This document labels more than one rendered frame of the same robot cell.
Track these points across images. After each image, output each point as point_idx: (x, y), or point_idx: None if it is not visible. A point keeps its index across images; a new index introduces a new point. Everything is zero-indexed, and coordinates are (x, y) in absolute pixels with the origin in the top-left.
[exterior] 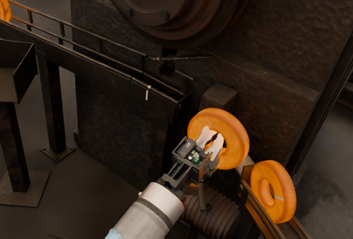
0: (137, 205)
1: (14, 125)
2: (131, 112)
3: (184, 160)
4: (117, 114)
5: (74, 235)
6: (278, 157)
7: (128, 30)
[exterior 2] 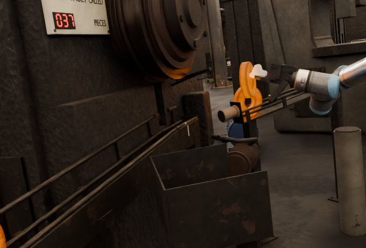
0: (313, 73)
1: None
2: (154, 201)
3: (282, 64)
4: (146, 226)
5: None
6: None
7: (134, 106)
